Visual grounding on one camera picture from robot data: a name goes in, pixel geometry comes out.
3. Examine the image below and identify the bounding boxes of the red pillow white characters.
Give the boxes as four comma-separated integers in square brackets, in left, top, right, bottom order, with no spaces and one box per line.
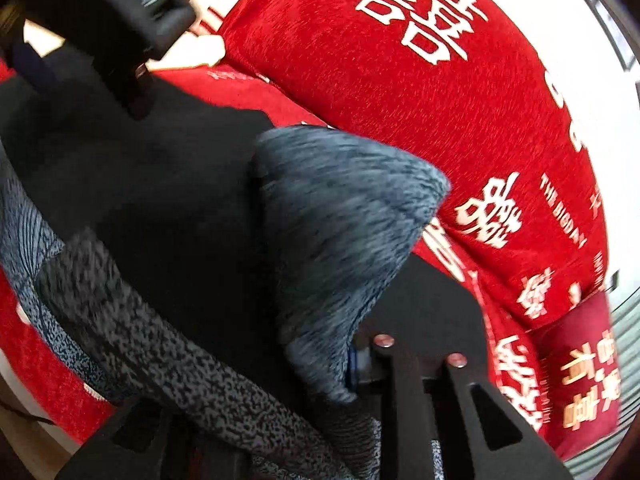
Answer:
[165,0,620,333]

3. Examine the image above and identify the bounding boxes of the black cable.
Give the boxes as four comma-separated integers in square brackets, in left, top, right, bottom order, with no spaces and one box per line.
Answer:
[0,400,53,426]

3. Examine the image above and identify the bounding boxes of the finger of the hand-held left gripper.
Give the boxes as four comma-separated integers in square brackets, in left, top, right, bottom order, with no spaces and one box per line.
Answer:
[97,52,168,118]
[12,41,58,95]

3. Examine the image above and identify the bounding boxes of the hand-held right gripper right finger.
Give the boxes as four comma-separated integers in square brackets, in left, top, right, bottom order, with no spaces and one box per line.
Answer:
[349,332,572,480]

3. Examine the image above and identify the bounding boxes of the dark red pillow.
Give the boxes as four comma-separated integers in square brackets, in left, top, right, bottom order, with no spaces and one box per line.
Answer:
[534,291,623,462]

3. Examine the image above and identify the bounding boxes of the black pants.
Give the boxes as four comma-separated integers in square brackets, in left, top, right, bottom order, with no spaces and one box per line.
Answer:
[0,55,488,406]

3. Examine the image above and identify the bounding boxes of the red printed bedspread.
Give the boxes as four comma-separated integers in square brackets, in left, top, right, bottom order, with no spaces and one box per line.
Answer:
[0,60,551,461]

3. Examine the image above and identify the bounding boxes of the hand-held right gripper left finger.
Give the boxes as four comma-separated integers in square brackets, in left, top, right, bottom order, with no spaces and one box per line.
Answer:
[57,396,211,480]

